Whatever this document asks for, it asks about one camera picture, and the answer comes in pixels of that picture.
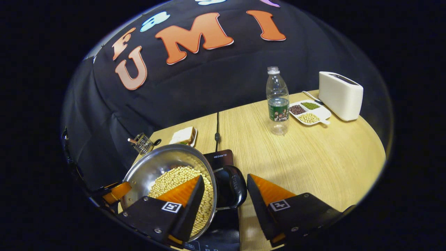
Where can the small pile of soybeans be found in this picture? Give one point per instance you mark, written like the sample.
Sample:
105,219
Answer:
308,118

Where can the pile of green beans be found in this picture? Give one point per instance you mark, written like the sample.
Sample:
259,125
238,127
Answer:
310,105

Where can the white divided tray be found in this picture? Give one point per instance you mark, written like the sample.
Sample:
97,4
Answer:
322,112

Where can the stainless steel pot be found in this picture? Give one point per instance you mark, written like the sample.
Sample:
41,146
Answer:
156,164

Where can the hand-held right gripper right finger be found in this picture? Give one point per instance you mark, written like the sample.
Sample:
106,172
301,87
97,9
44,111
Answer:
259,209

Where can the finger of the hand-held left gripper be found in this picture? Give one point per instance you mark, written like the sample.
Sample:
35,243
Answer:
116,193

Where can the small black disc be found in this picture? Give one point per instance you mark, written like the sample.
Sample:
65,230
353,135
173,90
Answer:
157,142

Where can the clear plastic water bottle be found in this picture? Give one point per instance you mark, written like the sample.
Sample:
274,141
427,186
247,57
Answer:
277,104

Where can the large pile of soybeans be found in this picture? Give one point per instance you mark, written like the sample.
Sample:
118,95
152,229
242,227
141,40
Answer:
174,177

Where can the black backdrop cloth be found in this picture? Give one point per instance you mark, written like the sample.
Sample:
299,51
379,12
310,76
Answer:
209,80

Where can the pile of red beans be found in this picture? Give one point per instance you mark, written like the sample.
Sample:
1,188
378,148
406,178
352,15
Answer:
297,109

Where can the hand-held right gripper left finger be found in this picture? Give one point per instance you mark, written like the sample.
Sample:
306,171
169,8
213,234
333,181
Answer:
190,212

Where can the black induction cooktop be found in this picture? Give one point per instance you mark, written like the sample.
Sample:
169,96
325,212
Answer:
223,158

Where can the small wooden stick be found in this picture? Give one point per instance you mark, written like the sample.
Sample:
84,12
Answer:
132,141

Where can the white toaster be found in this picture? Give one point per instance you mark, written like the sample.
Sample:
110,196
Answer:
339,97

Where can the sandwich with lettuce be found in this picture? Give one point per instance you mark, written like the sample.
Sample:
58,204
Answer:
183,135

